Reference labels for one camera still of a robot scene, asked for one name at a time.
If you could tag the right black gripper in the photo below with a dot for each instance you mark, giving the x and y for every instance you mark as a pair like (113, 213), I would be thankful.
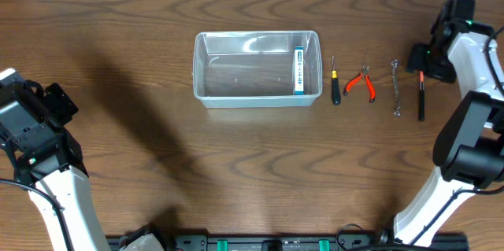
(417, 61)

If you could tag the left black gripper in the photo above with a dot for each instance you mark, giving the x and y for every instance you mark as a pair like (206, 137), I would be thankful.
(56, 105)

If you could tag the black orange hammer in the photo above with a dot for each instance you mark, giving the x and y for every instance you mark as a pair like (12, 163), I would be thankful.
(421, 110)

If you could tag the silver double ended wrench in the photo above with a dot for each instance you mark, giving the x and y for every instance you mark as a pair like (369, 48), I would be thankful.
(394, 68)

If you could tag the white blue small box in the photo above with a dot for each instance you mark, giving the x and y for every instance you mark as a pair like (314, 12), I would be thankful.
(298, 69)

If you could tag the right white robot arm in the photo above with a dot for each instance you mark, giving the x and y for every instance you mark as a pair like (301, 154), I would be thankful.
(468, 152)

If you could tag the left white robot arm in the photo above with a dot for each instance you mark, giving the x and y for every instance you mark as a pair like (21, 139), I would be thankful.
(48, 162)

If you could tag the clear plastic container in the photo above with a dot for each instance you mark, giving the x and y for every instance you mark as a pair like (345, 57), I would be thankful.
(254, 69)

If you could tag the black yellow screwdriver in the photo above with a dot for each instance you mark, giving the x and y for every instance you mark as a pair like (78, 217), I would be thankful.
(336, 95)

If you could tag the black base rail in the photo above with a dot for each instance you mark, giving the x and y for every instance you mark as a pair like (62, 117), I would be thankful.
(313, 243)

